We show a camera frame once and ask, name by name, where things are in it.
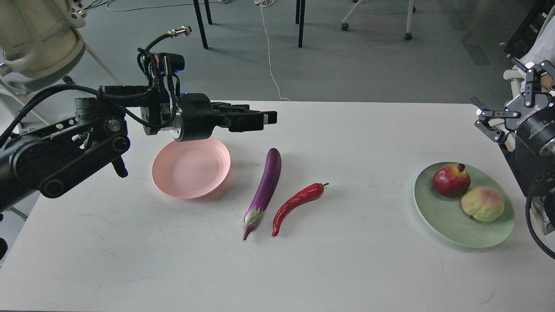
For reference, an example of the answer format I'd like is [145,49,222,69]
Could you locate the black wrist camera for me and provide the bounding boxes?
[137,25,192,107]

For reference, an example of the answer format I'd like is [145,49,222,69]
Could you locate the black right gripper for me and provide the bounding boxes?
[470,58,555,156]

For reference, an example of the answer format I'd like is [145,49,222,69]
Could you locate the beige office chair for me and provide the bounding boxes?
[0,0,123,117]

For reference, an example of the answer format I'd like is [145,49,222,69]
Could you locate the purple eggplant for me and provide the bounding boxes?
[242,148,282,241]

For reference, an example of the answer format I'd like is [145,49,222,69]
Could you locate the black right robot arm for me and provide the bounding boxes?
[471,55,554,257]

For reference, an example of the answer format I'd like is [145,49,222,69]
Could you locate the red pomegranate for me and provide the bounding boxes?
[432,163,471,198]

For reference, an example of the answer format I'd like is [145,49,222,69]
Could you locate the white floor cable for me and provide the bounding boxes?
[254,0,291,101]

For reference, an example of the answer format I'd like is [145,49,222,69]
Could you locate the pink plate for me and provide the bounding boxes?
[151,137,231,199]

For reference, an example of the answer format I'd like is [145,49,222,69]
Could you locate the seated person white shirt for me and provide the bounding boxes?
[520,6,555,65]

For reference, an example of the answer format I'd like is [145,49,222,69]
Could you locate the black table leg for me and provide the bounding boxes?
[295,0,306,48]
[193,0,213,50]

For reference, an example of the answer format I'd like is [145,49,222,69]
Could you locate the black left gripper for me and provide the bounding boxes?
[172,93,278,142]

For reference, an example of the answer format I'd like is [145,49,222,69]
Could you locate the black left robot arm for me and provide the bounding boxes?
[0,85,278,211]

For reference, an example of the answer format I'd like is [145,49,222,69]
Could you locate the white chair base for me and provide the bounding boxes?
[340,0,417,42]

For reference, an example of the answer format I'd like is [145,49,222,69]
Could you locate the black table leg left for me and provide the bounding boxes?
[193,0,213,50]

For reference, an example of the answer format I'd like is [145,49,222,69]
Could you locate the green pink peach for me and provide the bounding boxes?
[460,186,505,222]

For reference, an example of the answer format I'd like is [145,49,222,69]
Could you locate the red chili pepper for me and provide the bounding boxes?
[271,182,329,237]

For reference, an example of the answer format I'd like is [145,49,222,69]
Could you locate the black table leg right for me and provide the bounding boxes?
[295,0,306,48]

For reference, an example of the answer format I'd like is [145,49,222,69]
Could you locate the green plate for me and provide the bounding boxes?
[414,162,515,249]

